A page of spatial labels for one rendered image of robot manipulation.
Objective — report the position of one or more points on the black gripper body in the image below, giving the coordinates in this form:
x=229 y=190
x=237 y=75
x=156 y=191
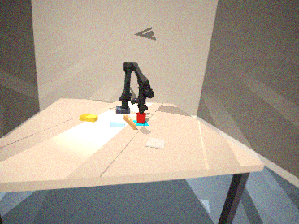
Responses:
x=142 y=105

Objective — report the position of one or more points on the yellow rectangular block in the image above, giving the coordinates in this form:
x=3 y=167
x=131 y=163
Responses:
x=88 y=118

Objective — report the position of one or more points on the red cup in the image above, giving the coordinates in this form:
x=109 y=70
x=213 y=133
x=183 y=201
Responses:
x=140 y=118

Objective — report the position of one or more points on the orange flat bar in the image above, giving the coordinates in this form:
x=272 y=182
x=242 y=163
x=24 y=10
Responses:
x=130 y=122

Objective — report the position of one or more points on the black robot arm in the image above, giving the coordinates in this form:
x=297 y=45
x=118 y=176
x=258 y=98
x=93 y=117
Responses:
x=145 y=89

